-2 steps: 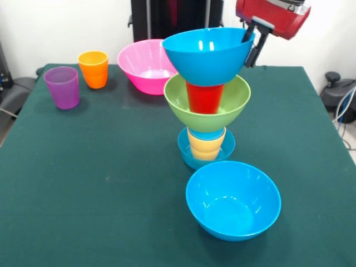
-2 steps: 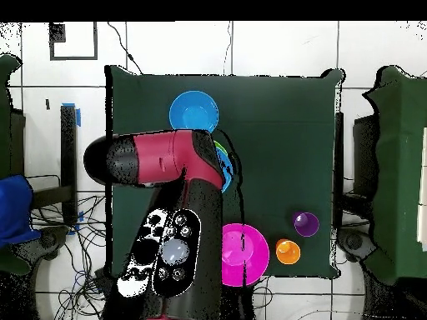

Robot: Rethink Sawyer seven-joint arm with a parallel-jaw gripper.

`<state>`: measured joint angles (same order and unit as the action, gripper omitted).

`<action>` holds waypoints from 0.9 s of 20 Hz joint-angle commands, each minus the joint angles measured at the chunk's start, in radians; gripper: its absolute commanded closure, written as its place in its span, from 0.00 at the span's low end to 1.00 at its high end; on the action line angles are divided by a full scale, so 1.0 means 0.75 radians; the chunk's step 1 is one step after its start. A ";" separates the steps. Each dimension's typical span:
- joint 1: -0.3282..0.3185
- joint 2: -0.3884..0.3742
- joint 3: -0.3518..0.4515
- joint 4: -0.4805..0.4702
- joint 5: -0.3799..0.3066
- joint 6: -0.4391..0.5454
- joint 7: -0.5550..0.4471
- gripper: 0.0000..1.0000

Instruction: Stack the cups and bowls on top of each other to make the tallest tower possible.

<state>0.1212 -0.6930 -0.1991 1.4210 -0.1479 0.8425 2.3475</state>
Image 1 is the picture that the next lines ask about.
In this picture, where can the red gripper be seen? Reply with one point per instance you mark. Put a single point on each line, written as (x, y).
(275, 19)

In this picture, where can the large blue bowl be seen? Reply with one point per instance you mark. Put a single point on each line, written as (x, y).
(233, 211)
(205, 61)

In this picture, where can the red cup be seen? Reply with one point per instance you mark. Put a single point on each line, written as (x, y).
(205, 97)

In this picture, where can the green bowl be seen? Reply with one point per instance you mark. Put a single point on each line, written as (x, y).
(178, 100)

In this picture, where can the blue cup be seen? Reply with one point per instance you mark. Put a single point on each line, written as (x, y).
(207, 135)

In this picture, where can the yellow cup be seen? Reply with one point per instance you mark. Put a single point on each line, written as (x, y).
(207, 148)

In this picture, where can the pink bowl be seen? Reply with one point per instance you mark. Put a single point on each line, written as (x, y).
(139, 66)

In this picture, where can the small blue bowl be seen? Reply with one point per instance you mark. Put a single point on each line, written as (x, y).
(185, 155)

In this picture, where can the black chair base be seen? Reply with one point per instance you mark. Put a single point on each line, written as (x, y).
(333, 94)

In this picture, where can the orange cup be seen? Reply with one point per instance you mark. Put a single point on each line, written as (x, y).
(94, 72)

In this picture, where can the purple cup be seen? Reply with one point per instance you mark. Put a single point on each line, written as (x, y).
(62, 91)

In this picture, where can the dark green tablecloth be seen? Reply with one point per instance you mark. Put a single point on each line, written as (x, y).
(111, 208)

